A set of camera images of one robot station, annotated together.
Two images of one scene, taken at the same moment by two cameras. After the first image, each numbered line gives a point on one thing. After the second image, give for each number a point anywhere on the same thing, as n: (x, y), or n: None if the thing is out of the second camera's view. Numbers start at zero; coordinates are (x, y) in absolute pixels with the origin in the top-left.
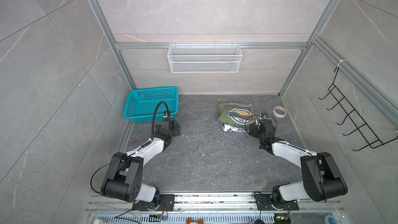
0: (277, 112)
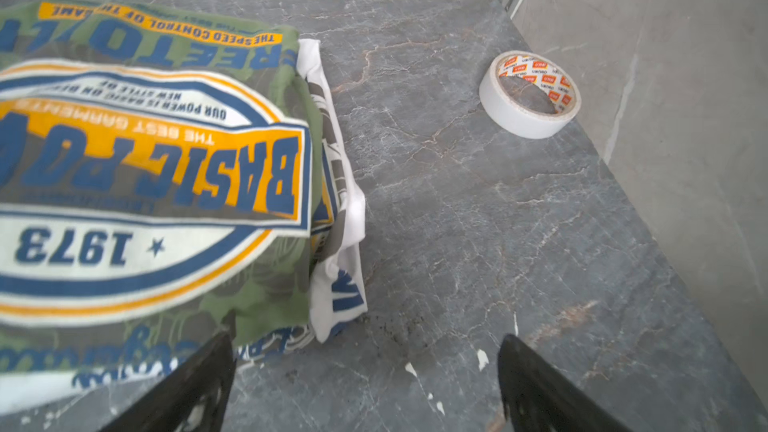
0: (553, 78)
